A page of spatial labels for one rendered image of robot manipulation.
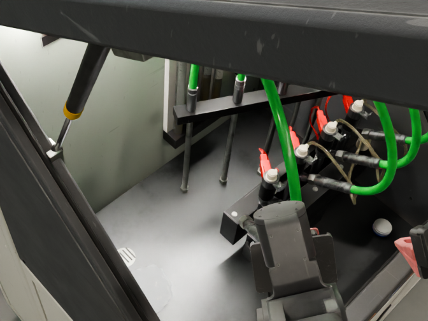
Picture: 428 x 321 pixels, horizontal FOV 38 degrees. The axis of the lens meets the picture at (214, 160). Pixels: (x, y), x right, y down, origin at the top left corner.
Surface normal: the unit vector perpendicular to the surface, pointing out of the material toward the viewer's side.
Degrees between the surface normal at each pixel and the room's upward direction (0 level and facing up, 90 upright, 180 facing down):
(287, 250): 44
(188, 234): 0
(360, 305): 0
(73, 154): 90
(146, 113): 90
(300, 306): 21
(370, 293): 0
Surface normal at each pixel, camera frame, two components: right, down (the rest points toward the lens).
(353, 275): 0.08, -0.59
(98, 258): 0.54, -0.01
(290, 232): -0.05, 0.12
